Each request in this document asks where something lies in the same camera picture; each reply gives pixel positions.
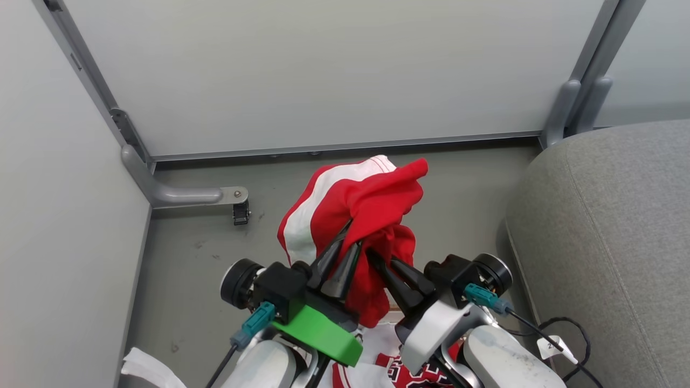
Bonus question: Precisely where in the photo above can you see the grey partition post with hinge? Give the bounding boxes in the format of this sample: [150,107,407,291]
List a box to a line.
[32,0,157,163]

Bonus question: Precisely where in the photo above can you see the grey metal partition foot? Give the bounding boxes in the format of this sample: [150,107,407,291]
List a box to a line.
[121,144,250,210]

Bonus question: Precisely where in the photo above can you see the left black cable teal plug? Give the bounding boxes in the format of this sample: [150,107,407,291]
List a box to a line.
[205,301,276,388]

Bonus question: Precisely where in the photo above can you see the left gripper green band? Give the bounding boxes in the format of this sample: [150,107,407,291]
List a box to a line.
[272,219,363,368]

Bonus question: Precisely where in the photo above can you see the red and white garment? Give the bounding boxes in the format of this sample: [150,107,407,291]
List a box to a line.
[277,155,429,328]

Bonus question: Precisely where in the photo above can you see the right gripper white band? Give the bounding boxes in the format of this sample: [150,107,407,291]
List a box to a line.
[367,250,494,374]

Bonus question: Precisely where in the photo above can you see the plain white cloth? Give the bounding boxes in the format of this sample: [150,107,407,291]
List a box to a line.
[120,347,187,388]

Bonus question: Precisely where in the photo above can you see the grey partition post with foot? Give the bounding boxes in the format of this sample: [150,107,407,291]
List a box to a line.
[540,0,622,149]
[570,0,647,135]

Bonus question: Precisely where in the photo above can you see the white paper cable tag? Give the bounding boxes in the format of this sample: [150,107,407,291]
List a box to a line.
[537,335,579,365]

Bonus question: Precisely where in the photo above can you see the grey fabric sofa seat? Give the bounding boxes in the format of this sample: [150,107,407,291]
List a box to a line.
[505,119,690,388]

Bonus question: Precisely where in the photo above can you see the white jersey with red print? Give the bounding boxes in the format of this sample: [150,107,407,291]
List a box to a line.
[318,320,460,388]

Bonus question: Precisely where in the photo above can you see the black cable teal plug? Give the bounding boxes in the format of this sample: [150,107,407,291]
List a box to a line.
[205,301,276,388]
[464,283,605,388]

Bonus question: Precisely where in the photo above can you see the right black cable teal plug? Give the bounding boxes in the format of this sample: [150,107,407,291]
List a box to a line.
[464,283,605,388]

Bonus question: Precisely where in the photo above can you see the grey partition bottom rail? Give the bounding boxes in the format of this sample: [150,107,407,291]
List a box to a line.
[150,130,543,163]

